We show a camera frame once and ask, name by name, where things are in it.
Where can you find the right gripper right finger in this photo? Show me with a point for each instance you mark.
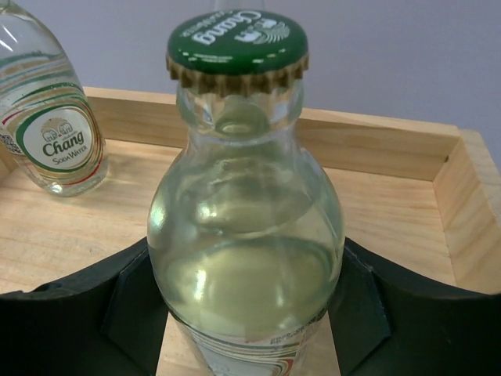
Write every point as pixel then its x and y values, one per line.
pixel 388 320

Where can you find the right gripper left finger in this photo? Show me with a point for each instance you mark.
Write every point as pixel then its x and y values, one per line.
pixel 106 319

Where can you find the clear soda bottle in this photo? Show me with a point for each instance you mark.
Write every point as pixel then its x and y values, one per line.
pixel 245 231
pixel 47 123

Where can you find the wooden two-tier shelf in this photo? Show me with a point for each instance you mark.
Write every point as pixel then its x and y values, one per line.
pixel 423 195

